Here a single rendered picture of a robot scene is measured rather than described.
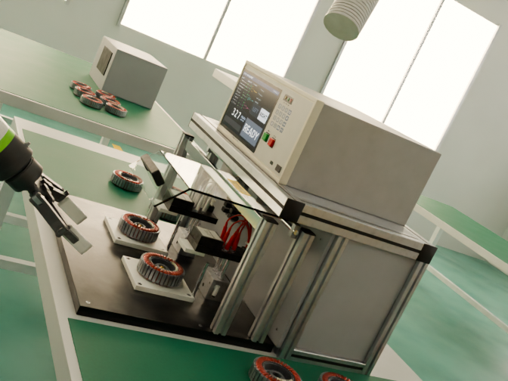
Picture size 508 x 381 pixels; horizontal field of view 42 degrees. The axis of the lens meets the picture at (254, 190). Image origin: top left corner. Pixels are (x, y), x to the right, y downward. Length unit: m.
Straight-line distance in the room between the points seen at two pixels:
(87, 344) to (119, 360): 0.07
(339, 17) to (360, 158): 1.32
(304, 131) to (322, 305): 0.41
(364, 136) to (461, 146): 6.79
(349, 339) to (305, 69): 5.45
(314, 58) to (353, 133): 5.44
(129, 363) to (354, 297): 0.58
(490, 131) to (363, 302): 7.00
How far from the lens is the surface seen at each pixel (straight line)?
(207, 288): 1.65
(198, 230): 1.60
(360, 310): 1.64
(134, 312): 1.45
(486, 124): 8.47
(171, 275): 1.58
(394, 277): 1.65
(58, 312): 1.39
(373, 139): 1.58
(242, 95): 1.81
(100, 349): 1.31
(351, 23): 2.81
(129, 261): 1.64
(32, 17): 6.17
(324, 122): 1.50
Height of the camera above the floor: 1.39
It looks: 12 degrees down
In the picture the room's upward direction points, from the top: 25 degrees clockwise
